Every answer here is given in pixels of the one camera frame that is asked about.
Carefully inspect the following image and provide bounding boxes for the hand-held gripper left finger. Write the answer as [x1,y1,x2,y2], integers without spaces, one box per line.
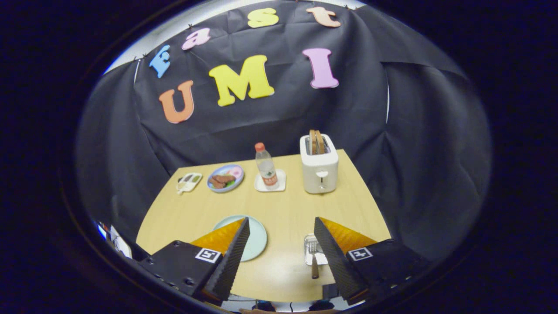
[137,217,251,304]

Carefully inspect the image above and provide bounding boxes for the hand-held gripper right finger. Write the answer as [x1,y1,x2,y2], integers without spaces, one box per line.
[313,217,432,306]

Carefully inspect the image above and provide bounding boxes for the wooden handled metal fork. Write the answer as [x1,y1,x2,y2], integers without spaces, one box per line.
[308,241,320,280]

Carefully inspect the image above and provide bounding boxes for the light green plate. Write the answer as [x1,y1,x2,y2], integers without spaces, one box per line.
[213,215,268,262]

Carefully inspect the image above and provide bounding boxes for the brown meat pieces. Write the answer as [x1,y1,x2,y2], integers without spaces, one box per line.
[209,174,236,189]

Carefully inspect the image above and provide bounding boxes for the blue rimmed food plate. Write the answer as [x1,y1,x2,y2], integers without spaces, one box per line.
[207,164,245,193]

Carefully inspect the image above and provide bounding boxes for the white square coaster tray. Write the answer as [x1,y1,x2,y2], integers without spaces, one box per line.
[254,169,287,193]

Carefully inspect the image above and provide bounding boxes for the small white sauce dish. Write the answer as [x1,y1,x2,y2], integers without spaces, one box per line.
[176,172,203,195]

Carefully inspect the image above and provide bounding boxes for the white toaster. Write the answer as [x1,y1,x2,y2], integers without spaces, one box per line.
[299,134,339,195]

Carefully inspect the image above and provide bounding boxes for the clear plastic water bottle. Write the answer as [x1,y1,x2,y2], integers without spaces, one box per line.
[255,142,279,190]

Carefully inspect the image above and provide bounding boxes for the white and blue object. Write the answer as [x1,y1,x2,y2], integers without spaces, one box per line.
[97,222,133,259]

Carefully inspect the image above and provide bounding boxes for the metal wire basket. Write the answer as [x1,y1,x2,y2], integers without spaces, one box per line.
[304,233,328,266]

